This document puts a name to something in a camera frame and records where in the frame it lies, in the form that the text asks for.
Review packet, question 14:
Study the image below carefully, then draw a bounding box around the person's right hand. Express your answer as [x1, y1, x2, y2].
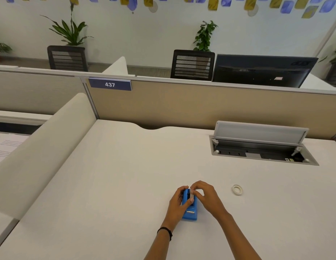
[190, 180, 230, 221]

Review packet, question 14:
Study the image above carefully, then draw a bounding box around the person's left hand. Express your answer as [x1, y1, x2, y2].
[162, 186, 195, 230]

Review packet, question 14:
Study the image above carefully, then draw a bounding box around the blue tape dispenser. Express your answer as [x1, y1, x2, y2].
[181, 188, 198, 221]

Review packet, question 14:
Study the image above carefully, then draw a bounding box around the person's left forearm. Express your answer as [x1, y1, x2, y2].
[144, 223, 182, 260]

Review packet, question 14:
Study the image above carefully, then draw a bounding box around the person's right forearm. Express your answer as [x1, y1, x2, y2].
[217, 211, 263, 260]

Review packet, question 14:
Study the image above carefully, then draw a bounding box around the black wristband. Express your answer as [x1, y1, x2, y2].
[157, 227, 173, 241]

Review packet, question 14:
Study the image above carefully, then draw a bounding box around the beige desk partition panel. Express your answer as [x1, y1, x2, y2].
[83, 76, 336, 140]

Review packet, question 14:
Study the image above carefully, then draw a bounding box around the black mesh office chair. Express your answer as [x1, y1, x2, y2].
[170, 49, 215, 82]
[47, 45, 89, 72]

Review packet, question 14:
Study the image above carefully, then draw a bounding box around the black computer monitor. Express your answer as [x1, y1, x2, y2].
[212, 54, 319, 88]

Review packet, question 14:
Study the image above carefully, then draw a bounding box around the blue desk number sign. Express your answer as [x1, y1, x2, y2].
[88, 77, 132, 92]

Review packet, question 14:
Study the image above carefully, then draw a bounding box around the white curved side divider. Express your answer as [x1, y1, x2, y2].
[102, 56, 136, 77]
[0, 92, 97, 221]

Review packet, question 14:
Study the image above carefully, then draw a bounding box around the small-leaf green potted plant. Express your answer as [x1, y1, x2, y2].
[193, 20, 219, 52]

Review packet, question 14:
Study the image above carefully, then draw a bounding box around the printed white paper sheet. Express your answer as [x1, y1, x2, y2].
[0, 132, 30, 169]

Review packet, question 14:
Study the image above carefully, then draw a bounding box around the grey desk partition panel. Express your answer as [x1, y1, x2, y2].
[0, 65, 100, 120]

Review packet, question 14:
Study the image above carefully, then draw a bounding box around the tall long-leaf potted plant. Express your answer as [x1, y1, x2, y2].
[40, 2, 94, 47]

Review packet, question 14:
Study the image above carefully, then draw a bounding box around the grey desk cable box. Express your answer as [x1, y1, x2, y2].
[209, 135, 320, 166]

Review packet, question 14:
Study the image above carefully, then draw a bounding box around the grey cable box lid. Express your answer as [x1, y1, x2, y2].
[213, 121, 310, 146]

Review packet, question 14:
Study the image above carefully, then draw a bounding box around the row of coloured wall decals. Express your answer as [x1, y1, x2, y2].
[3, 0, 336, 19]

